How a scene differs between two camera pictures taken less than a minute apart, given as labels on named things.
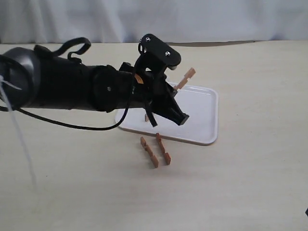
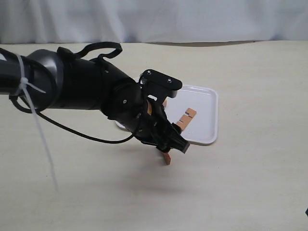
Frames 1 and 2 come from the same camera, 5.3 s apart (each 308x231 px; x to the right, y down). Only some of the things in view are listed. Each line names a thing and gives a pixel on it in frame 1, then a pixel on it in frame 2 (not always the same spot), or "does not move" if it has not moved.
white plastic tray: x=200 y=103 does not move
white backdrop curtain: x=50 y=21 does not move
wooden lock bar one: x=190 y=72 -> x=186 y=119
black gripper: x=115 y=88 -> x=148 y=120
